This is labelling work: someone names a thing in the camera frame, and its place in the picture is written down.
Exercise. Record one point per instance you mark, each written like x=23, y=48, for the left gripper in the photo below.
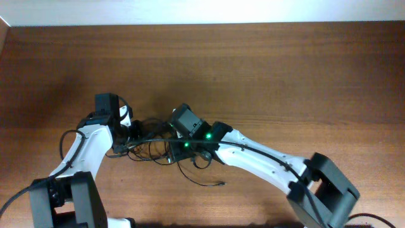
x=137, y=129

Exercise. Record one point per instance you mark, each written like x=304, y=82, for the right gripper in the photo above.
x=176, y=154

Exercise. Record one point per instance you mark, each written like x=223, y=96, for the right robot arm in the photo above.
x=317, y=190

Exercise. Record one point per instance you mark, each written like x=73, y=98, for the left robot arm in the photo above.
x=69, y=196

